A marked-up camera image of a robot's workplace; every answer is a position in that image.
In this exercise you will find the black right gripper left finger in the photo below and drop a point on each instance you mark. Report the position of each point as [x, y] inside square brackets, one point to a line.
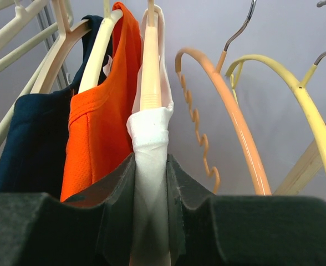
[92, 227]

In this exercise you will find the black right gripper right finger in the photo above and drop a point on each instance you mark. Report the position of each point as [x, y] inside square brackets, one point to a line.
[207, 229]

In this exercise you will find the white pink t shirt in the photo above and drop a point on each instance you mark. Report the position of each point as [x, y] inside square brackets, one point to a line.
[148, 129]

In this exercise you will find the yellow hanger with metal hook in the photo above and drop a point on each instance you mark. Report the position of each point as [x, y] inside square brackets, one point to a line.
[298, 88]

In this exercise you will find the orange hanger with metal hook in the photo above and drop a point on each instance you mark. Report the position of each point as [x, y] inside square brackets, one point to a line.
[254, 162]

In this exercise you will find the navy blue t shirt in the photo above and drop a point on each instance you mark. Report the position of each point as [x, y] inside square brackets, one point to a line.
[34, 155]

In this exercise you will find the orange t shirt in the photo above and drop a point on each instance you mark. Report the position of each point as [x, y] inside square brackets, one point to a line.
[98, 138]

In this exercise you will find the pink hanger in white shirt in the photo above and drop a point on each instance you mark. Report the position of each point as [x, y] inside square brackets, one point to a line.
[150, 97]

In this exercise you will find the cream hanger in orange shirt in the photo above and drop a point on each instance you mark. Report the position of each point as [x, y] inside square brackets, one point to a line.
[93, 67]

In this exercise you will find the cream hanger on navy shirt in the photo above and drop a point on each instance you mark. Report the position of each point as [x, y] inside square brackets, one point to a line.
[76, 33]

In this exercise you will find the empty cream hanger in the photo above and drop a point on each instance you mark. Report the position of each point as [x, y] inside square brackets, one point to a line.
[23, 15]

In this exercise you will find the wooden clothes rack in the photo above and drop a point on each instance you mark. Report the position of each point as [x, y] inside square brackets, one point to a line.
[302, 172]

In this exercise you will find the metal corner post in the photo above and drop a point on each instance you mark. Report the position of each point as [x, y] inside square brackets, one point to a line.
[55, 57]

